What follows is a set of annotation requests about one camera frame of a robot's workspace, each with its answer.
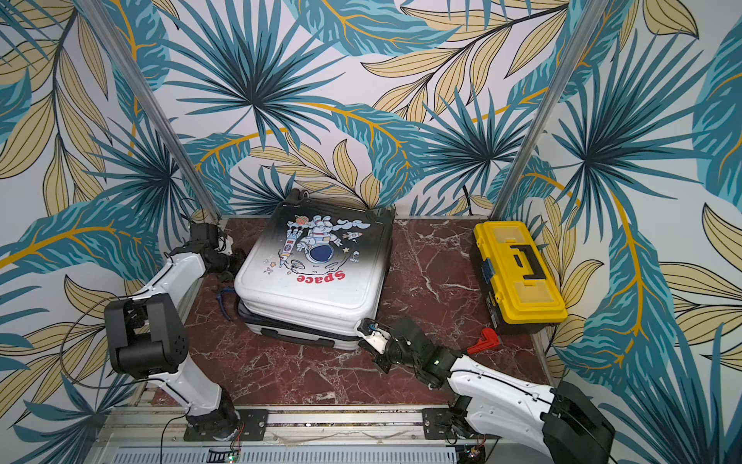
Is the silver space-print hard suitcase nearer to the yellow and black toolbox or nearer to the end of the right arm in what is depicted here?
the end of the right arm

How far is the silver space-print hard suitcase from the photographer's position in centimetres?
74

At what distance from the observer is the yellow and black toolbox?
0.80 metres

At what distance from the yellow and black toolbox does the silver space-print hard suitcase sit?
0.33 m

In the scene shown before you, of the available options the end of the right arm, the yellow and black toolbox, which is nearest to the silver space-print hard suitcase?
the end of the right arm
